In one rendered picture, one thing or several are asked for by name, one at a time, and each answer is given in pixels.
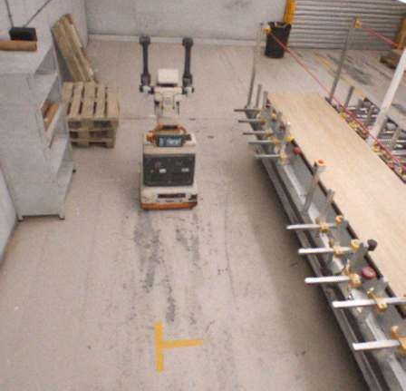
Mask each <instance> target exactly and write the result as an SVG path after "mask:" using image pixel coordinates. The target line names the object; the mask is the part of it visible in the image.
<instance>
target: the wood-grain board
mask: <svg viewBox="0 0 406 391"><path fill-rule="evenodd" d="M267 100H268V101H269V102H270V103H272V104H273V105H274V106H275V107H274V110H275V112H278V111H279V110H282V111H283V115H282V119H281V122H282V123H286V122H290V128H289V132H288V134H290V135H292V136H293V139H292V140H293V142H294V143H295V145H296V147H297V148H300V149H301V153H302V154H303V156H304V158H305V160H306V161H307V163H308V164H309V166H310V167H311V169H312V170H313V172H314V168H313V166H314V161H315V160H324V161H325V162H326V163H327V166H326V169H325V172H321V175H320V178H319V181H320V182H321V184H322V186H323V187H324V189H325V191H326V192H327V194H328V192H329V190H330V189H335V191H336V193H335V196H334V198H333V203H334V204H335V206H336V208H337V210H338V211H339V213H340V214H341V216H344V217H347V219H348V220H349V222H348V224H347V226H348V227H349V229H350V231H351V232H352V234H353V235H354V237H355V238H356V239H357V240H359V241H360V242H367V241H368V239H373V240H375V241H377V243H378V246H377V248H376V250H375V251H374V252H370V251H369V252H368V251H366V253H367V252H368V253H367V254H366V253H365V254H366V256H368V258H369V259H370V261H371V262H372V264H373V266H374V267H375V268H376V270H377V271H378V273H379V275H380V276H381V278H385V277H386V278H387V279H388V280H389V284H388V286H387V288H388V289H389V291H390V292H391V293H392V295H393V296H394V297H395V298H398V297H403V296H404V294H406V186H405V185H404V184H403V183H402V182H401V179H400V178H399V177H398V176H397V175H396V174H395V173H394V172H393V171H392V170H391V169H390V168H389V167H388V165H387V164H386V163H385V162H384V161H383V160H382V159H381V158H380V157H379V156H378V155H377V154H376V153H375V152H374V150H373V149H371V148H370V147H369V146H368V145H367V144H366V143H365V142H364V141H363V140H362V138H361V137H360V136H359V135H358V134H357V133H356V132H355V131H354V130H353V129H352V128H351V127H350V126H349V125H348V123H347V122H346V121H345V120H344V119H343V118H342V117H341V115H340V114H339V113H338V112H337V111H336V110H335V109H334V108H333V106H332V105H331V104H330V103H329V102H327V101H326V100H325V98H323V96H322V95H321V94H320V93H300V92H268V97H267Z"/></svg>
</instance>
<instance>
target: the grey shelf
mask: <svg viewBox="0 0 406 391"><path fill-rule="evenodd" d="M51 51H52V52H51ZM52 56H53V58H52ZM56 75H57V76H56ZM26 77H27V78H26ZM29 77H30V78H29ZM27 79H28V82H27ZM57 79H58V80H57ZM30 80H31V81H30ZM55 80H56V82H55ZM57 81H58V82H57ZM28 84H29V85H28ZM56 84H57V87H56ZM29 87H30V90H29ZM32 87H33V88H32ZM57 90H58V92H57ZM58 94H59V97H58ZM46 99H49V100H50V101H51V104H52V103H57V104H59V106H58V109H57V111H56V113H55V115H54V118H53V121H52V123H51V125H50V127H49V129H48V131H47V132H46V131H45V128H44V117H43V116H42V112H41V108H42V106H43V104H44V102H45V100H46ZM59 100H60V101H59ZM51 104H50V106H51ZM50 106H49V108H50ZM49 108H48V110H49ZM48 110H47V111H48ZM35 114H36V116H35ZM45 114H46V113H45ZM62 114H63V116H62ZM38 116H39V117H38ZM44 116H45V115H44ZM36 117H37V120H36ZM37 121H38V123H37ZM63 124H64V126H63ZM38 125H39V127H38ZM41 127H42V128H41ZM64 128H65V130H64ZM39 129H40V131H39ZM66 129H67V130H66ZM40 133H41V135H40ZM67 133H68V134H67ZM53 135H54V140H53V145H52V148H51V150H50V148H49V146H50V143H51V141H52V138H53ZM41 137H42V138H41ZM68 140H69V141H68ZM67 143H68V145H67ZM69 144H70V145H69ZM68 148H69V151H68ZM44 153H45V154H44ZM47 153H48V155H47ZM69 153H70V154H69ZM45 155H46V157H45ZM70 157H71V159H70ZM46 159H47V161H46ZM0 162H1V165H2V168H3V171H4V174H5V178H6V181H7V184H8V187H9V190H10V192H11V195H12V201H13V203H14V207H15V210H16V213H17V216H18V219H19V221H24V218H22V215H43V214H58V212H59V217H60V220H64V215H63V202H64V197H65V194H66V192H67V190H68V187H69V183H70V179H71V176H72V172H76V169H75V164H74V159H73V150H72V145H71V140H70V134H69V130H68V124H67V120H66V114H65V109H64V105H63V95H62V90H61V85H60V80H59V74H58V69H57V64H56V59H55V53H54V49H53V41H50V40H38V42H37V51H25V50H1V49H0ZM9 175H10V176H9ZM10 178H11V179H10ZM15 204H16V205H15ZM21 214H22V215H21ZM19 215H20V216H19ZM61 215H62V216H61Z"/></svg>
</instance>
